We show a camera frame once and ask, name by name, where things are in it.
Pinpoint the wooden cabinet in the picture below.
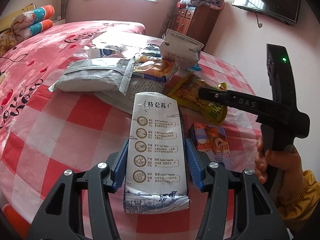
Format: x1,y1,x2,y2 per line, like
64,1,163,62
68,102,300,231
170,5,220,46

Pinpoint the yellow snack wrapper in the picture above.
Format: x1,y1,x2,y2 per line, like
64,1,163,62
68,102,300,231
166,73,229,127

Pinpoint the pink bed cover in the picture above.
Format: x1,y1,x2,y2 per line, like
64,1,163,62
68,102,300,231
1,21,146,145

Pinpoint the orange plastic basin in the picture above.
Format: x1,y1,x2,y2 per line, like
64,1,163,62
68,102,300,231
2,204,30,239

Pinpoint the yellow jacket sleeve forearm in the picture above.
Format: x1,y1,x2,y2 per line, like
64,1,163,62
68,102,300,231
277,170,319,232

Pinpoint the orange biscuit wrapper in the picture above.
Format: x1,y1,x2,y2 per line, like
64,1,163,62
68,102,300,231
132,54,178,83

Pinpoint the rolled colourful quilt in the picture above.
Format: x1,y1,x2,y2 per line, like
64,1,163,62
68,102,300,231
10,5,55,42

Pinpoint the newspaper sheet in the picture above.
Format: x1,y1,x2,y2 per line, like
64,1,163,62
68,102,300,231
94,77,165,114

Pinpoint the person's right hand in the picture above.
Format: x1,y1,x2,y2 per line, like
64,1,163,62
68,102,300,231
254,137,305,201

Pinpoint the crumpled blue white pouch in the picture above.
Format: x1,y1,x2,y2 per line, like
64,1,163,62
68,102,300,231
140,43,161,58

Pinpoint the silver foil snack bag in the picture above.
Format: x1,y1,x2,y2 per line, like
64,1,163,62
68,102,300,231
48,57,135,95

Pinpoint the white blue milk carton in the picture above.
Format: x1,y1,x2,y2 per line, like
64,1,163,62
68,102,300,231
124,92,190,215

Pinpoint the blue orange snack packet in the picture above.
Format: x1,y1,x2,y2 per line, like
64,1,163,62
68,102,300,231
188,122,233,170

